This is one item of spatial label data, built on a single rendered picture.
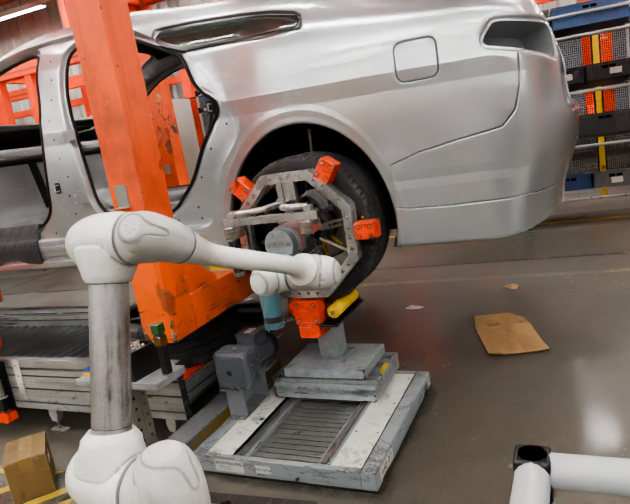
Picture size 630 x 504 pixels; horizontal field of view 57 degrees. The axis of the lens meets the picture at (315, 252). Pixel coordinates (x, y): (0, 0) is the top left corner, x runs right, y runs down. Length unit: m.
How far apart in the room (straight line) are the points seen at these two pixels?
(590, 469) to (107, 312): 1.24
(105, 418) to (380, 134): 1.49
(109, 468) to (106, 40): 1.51
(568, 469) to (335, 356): 2.27
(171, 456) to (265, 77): 1.67
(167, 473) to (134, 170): 1.27
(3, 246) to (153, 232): 2.53
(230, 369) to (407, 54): 1.47
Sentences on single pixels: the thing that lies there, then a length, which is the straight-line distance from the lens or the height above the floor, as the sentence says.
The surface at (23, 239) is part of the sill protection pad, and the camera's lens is 3.76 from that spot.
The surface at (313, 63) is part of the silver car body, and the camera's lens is 2.49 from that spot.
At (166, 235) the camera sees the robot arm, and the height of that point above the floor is 1.09.
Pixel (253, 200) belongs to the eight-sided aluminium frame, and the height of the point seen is 1.02.
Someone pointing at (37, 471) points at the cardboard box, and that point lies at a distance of 2.77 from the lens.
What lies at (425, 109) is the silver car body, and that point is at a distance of 2.34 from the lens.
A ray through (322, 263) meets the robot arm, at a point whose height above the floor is 0.87.
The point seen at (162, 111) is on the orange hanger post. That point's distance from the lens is 5.71.
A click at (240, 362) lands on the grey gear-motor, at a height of 0.37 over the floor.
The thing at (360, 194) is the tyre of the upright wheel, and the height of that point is 0.99.
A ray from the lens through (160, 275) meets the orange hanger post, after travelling 2.39.
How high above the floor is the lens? 1.27
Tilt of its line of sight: 12 degrees down
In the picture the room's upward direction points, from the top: 9 degrees counter-clockwise
